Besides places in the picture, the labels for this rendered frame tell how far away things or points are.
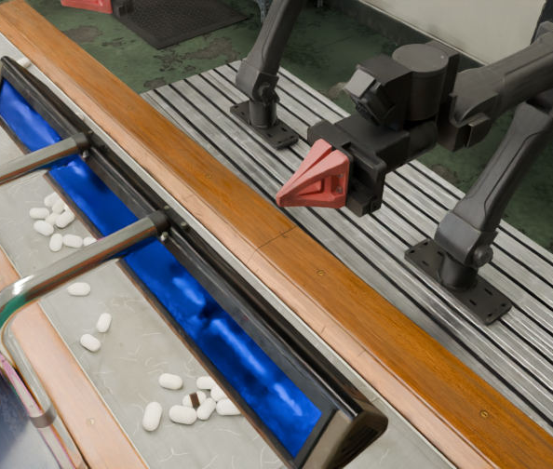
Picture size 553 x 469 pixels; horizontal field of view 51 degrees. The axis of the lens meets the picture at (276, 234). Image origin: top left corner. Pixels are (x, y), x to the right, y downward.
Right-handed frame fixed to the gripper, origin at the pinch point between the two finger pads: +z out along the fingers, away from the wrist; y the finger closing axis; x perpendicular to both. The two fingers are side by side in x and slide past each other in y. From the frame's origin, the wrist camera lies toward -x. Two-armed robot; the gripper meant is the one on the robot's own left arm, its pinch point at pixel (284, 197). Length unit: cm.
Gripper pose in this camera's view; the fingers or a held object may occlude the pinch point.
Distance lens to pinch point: 59.8
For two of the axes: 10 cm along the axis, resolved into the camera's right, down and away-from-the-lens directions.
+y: 5.8, 5.7, -5.7
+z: -8.1, 4.3, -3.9
